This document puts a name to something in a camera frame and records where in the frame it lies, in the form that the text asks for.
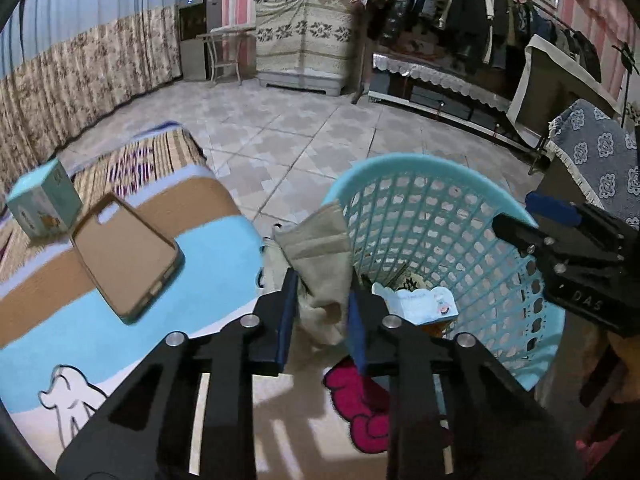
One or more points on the white metal stool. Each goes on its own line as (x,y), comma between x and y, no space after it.
(230,31)

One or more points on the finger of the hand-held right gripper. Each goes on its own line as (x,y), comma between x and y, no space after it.
(520,235)
(555,210)

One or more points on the cloth covered cabinet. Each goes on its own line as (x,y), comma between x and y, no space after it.
(305,40)

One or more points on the teal cardboard box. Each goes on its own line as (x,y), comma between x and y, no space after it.
(45,205)

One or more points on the brown phone case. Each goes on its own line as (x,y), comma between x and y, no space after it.
(125,255)

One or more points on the light blue paper packet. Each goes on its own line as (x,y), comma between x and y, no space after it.
(420,305)

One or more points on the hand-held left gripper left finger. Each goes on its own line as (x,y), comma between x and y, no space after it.
(287,320)

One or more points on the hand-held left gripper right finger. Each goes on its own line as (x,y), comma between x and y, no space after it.
(357,330)

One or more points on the blue floral curtain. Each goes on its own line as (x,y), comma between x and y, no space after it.
(100,55)

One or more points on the grey water dispenser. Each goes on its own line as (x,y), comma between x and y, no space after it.
(192,45)

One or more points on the white framed dark board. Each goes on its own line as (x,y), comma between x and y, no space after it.
(555,95)

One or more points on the metal clothes rack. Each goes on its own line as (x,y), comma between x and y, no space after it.
(356,97)

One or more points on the light blue plastic basket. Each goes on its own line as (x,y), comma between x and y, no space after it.
(450,200)

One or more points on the cartoon printed blanket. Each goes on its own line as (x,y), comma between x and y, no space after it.
(210,265)

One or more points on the row of hanging clothes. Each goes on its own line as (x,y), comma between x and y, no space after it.
(465,15)

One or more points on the black tripod stand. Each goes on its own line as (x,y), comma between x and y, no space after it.
(625,90)

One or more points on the low metal shelf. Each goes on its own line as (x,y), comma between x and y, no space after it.
(450,105)

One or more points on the beige face mask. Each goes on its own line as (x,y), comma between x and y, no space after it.
(320,255)

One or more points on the blue patterned cloth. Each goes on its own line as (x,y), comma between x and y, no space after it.
(595,155)

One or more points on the white lace cloth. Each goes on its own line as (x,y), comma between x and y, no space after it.
(435,75)

